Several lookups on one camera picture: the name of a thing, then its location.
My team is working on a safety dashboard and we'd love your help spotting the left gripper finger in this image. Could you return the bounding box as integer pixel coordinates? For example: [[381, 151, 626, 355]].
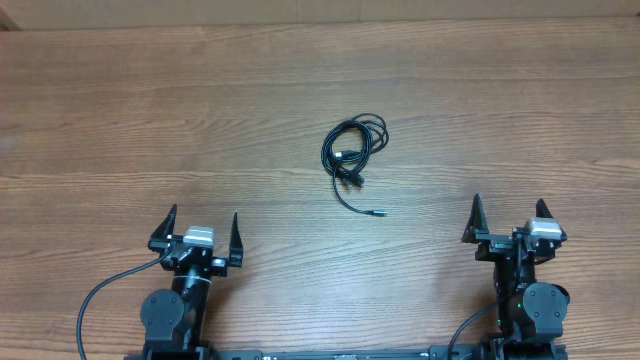
[[228, 212, 244, 266], [150, 204, 177, 240]]

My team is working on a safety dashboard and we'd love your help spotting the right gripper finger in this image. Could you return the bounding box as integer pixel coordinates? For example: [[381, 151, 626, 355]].
[[536, 198, 567, 241], [461, 193, 489, 244]]

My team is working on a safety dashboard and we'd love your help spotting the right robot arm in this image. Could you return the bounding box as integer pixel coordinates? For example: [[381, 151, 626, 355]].
[[447, 194, 570, 359]]

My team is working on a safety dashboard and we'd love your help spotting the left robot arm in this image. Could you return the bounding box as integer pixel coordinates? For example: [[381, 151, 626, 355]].
[[140, 206, 244, 359]]

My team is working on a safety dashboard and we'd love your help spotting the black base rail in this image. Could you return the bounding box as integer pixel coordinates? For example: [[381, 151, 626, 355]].
[[124, 343, 569, 360]]

